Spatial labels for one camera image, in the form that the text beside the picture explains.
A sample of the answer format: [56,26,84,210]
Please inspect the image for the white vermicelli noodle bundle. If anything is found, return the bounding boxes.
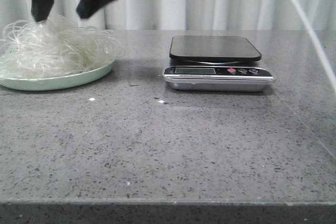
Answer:
[1,15,125,81]

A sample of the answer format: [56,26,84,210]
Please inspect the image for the white cable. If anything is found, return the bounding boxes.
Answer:
[272,0,336,95]

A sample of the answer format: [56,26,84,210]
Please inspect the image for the light green round plate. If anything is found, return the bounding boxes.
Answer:
[1,60,115,91]

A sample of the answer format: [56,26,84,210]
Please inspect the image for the silver black kitchen scale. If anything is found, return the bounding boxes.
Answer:
[163,35,276,92]

